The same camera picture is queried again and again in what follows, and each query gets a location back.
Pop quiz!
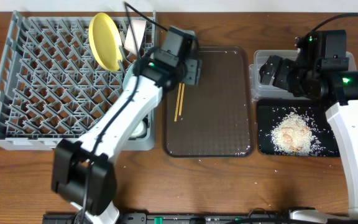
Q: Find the light blue bowl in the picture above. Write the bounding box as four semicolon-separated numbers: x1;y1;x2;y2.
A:
122;64;135;90

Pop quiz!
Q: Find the yellow plate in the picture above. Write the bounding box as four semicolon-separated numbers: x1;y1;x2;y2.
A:
88;12;122;72

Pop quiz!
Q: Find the pale green cup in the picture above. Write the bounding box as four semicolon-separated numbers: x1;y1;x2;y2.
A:
130;121;148;139

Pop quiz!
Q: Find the wooden chopstick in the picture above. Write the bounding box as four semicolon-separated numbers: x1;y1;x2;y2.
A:
178;83;185;116
174;83;182;122

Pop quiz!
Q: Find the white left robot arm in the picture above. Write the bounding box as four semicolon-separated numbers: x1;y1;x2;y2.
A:
52;26;201;223

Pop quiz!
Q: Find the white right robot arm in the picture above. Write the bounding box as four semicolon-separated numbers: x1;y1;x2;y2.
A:
254;30;358;223

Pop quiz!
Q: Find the clear plastic waste bin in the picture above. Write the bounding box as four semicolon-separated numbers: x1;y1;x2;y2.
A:
249;49;357;102

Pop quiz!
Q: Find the black waste tray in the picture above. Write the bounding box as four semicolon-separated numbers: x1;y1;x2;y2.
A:
257;99;339;157

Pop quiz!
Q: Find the pile of rice waste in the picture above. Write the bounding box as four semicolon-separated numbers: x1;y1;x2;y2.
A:
268;107;326;156

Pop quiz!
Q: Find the grey plastic dishwasher rack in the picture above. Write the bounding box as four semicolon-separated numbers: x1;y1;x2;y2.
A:
0;11;159;151

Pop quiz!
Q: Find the dark brown serving tray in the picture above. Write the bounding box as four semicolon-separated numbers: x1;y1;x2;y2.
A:
163;47;255;157

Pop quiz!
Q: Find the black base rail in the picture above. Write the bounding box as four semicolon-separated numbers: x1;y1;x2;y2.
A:
42;211;283;224

